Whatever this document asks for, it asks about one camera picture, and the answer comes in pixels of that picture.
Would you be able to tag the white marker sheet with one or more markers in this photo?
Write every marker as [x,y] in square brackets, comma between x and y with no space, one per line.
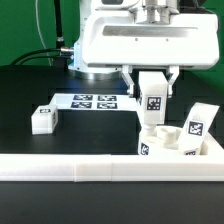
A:
[93,102]

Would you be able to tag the white round stool seat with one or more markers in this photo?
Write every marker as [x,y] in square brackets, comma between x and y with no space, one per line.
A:
[163,142]

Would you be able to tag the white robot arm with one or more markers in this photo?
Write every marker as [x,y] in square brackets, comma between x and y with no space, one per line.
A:
[85,11]

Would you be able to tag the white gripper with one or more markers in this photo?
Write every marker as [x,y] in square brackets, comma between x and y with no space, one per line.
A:
[123,33]

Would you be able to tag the white L-shaped fence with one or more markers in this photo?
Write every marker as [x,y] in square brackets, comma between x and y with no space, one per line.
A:
[95,168]

